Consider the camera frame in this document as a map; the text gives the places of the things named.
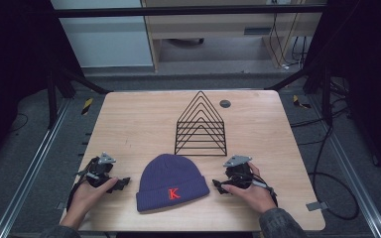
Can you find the white cabinet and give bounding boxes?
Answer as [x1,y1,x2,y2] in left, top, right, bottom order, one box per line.
[50,0,155,69]

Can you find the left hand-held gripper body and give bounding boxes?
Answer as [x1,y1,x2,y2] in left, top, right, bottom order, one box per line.
[77,152,117,189]

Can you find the black horizontal frame bar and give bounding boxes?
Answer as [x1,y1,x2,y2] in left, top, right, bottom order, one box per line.
[50,4,327,19]

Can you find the right hand-held gripper cable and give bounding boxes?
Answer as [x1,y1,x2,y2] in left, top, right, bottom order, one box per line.
[251,179,279,208]

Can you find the black wire triangle rack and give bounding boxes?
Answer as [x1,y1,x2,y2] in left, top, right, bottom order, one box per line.
[174,90,228,157]

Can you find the yellow black hazard tape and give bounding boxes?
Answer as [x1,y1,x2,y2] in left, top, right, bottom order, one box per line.
[80,97,94,116]
[292,94,313,110]

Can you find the bundle of hanging desk cables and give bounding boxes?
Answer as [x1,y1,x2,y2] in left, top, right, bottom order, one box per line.
[268,12,310,69]

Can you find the purple knit beanie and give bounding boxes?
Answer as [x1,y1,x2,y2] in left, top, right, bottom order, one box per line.
[135,153,211,213]

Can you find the grey metal table clamp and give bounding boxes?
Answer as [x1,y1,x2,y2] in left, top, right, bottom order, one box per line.
[305,200,330,212]

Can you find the black metal stand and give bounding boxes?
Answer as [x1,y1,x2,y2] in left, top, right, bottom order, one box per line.
[45,62,114,131]
[263,64,334,126]

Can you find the person's left hand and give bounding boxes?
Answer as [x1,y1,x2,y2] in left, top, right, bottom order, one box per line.
[66,177,120,216]

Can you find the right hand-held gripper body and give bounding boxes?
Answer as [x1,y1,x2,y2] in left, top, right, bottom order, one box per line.
[222,154,256,190]

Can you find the left hand-held gripper cable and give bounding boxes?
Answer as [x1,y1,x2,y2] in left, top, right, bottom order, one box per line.
[65,157,97,212]

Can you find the black curtain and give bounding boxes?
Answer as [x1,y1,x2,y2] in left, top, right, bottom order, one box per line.
[302,0,381,184]
[0,0,84,177]

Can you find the person's right hand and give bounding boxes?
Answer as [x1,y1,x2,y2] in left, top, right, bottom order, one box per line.
[220,161,278,215]

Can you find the thin black floor cable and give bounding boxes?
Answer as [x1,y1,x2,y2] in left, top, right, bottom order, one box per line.
[9,112,30,134]

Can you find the aluminium floor rail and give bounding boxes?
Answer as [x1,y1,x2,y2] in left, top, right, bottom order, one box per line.
[0,98,72,238]
[310,94,381,238]

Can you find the hand-held gripper cable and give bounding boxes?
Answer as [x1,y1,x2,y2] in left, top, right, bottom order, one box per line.
[251,179,279,208]
[65,157,97,212]

